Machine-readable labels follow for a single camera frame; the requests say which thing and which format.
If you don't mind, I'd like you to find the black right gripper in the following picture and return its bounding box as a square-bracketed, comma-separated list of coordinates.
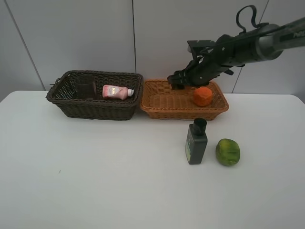
[167, 56, 222, 90]

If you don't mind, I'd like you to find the orange tangerine fruit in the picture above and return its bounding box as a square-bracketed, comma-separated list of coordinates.
[193, 87, 213, 107]

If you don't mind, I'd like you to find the pink lotion bottle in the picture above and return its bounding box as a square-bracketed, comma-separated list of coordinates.
[102, 85, 134, 100]

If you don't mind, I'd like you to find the green fruit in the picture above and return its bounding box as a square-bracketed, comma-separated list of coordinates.
[215, 138, 240, 167]

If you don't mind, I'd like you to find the translucent purple plastic cup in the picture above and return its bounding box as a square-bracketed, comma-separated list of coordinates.
[74, 74, 97, 100]

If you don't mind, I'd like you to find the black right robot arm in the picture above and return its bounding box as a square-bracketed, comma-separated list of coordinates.
[167, 18, 305, 90]

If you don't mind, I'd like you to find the light orange wicker basket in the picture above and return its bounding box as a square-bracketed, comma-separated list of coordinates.
[140, 79, 229, 121]

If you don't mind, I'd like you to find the black bottle green label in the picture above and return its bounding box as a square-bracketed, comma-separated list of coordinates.
[185, 118, 208, 165]

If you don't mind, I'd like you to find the dark brown wicker basket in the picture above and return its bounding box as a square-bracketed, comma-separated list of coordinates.
[46, 70, 143, 121]

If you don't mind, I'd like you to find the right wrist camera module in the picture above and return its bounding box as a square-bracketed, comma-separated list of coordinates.
[187, 40, 215, 59]

